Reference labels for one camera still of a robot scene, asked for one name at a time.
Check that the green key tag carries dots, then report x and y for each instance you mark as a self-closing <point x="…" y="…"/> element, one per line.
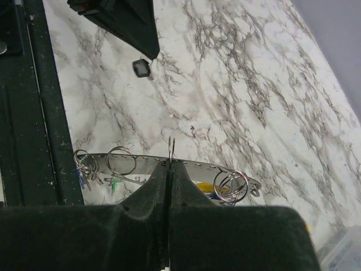
<point x="114" y="183"/>

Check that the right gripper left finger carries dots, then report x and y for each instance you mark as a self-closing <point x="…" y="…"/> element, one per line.
<point x="126" y="236"/>

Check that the clear plastic screw box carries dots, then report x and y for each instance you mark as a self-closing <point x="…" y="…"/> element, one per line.
<point x="341" y="251"/>

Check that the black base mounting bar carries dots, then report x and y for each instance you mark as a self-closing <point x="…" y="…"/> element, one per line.
<point x="37" y="166"/>

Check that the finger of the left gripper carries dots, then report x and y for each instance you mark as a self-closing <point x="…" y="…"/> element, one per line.
<point x="131" y="21"/>

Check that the yellow key tag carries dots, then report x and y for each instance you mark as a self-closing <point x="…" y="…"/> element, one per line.
<point x="208" y="190"/>

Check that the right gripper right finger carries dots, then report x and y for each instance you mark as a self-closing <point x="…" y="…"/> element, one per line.
<point x="205" y="236"/>

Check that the blue key tag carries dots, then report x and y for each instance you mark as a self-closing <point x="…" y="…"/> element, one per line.
<point x="81" y="177"/>

